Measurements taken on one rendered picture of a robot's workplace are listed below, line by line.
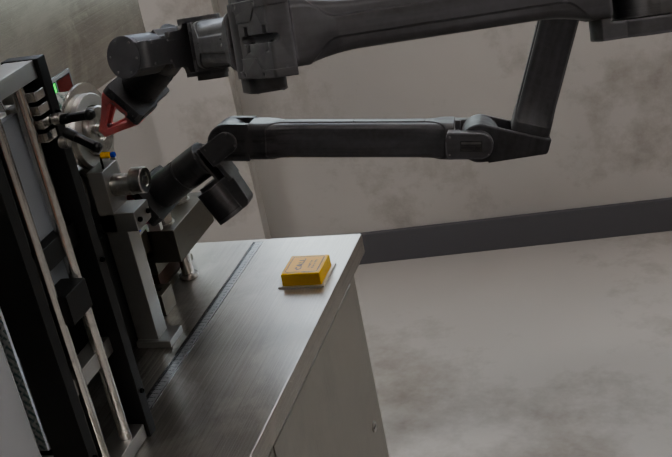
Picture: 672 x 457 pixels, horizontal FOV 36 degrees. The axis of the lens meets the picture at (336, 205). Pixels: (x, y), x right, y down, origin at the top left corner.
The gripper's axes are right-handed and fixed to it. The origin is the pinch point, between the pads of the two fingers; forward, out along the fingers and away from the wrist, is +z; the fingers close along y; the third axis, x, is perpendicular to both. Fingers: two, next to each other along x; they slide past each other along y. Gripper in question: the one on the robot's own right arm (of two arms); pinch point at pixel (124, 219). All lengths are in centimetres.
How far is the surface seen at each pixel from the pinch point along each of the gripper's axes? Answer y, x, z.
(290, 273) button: 6.8, -24.7, -13.5
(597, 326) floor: 140, -125, -3
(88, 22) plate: 59, 33, 16
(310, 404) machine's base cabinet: -9.1, -40.6, -10.2
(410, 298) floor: 161, -94, 51
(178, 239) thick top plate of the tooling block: 4.9, -8.6, -2.1
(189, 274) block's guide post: 10.9, -15.7, 5.2
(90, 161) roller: -9.9, 10.8, -9.8
